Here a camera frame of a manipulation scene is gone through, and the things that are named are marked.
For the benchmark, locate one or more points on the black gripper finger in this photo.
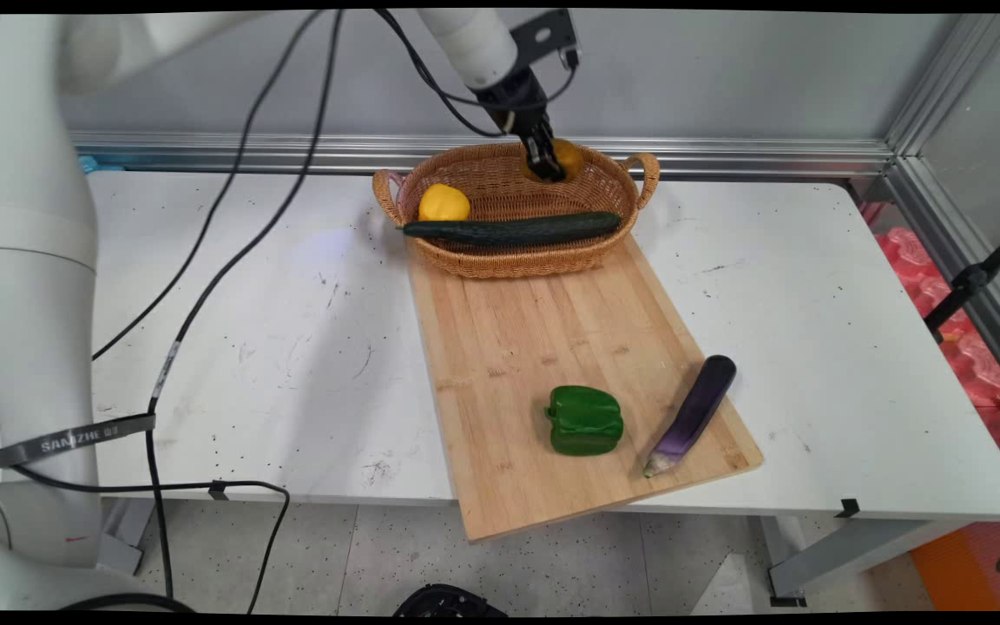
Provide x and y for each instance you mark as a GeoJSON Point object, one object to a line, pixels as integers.
{"type": "Point", "coordinates": [540, 149]}
{"type": "Point", "coordinates": [558, 156]}

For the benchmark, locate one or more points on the long purple eggplant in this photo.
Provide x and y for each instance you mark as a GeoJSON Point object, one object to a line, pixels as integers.
{"type": "Point", "coordinates": [700, 404]}

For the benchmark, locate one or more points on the orange bell pepper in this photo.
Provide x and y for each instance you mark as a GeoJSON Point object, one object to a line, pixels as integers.
{"type": "Point", "coordinates": [571, 156]}

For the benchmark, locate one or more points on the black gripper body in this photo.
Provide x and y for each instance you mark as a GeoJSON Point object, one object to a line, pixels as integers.
{"type": "Point", "coordinates": [513, 100]}

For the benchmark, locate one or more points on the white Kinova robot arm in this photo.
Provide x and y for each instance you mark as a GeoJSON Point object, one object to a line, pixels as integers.
{"type": "Point", "coordinates": [31, 260]}

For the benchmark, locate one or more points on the round black floor object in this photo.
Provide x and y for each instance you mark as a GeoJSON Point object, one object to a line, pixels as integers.
{"type": "Point", "coordinates": [448, 601]}

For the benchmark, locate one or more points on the wooden cutting board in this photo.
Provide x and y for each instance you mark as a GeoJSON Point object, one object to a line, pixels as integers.
{"type": "Point", "coordinates": [535, 347]}

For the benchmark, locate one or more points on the grey metal table leg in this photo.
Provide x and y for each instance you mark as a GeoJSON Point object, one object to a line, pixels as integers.
{"type": "Point", "coordinates": [122, 538]}
{"type": "Point", "coordinates": [847, 551]}

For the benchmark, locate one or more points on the short aluminium frame rail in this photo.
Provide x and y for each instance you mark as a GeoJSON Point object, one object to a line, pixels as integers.
{"type": "Point", "coordinates": [960, 234]}

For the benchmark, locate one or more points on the upright aluminium frame post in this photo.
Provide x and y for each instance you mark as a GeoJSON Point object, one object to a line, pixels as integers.
{"type": "Point", "coordinates": [956, 78]}

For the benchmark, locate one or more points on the woven wicker basket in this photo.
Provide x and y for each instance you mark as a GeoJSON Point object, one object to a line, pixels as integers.
{"type": "Point", "coordinates": [509, 260]}

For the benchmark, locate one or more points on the pink plastic-wrapped packages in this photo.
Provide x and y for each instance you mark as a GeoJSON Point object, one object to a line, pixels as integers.
{"type": "Point", "coordinates": [977, 365]}

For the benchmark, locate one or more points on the small blue object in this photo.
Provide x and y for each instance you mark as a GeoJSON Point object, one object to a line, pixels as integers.
{"type": "Point", "coordinates": [92, 163]}

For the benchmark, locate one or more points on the yellow bell pepper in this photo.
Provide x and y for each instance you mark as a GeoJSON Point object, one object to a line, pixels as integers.
{"type": "Point", "coordinates": [444, 204]}

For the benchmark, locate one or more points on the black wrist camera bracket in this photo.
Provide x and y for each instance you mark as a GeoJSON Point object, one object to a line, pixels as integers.
{"type": "Point", "coordinates": [543, 35]}

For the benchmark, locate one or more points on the dark green cucumber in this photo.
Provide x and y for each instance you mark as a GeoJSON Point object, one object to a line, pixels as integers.
{"type": "Point", "coordinates": [509, 230]}

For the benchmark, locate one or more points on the black tripod stand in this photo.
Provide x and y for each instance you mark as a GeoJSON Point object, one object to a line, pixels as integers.
{"type": "Point", "coordinates": [971, 279]}

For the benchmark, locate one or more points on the long aluminium frame rail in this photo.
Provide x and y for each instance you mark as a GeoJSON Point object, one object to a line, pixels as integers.
{"type": "Point", "coordinates": [726, 156]}

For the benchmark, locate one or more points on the green bell pepper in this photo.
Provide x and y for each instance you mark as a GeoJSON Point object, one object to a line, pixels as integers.
{"type": "Point", "coordinates": [584, 421]}

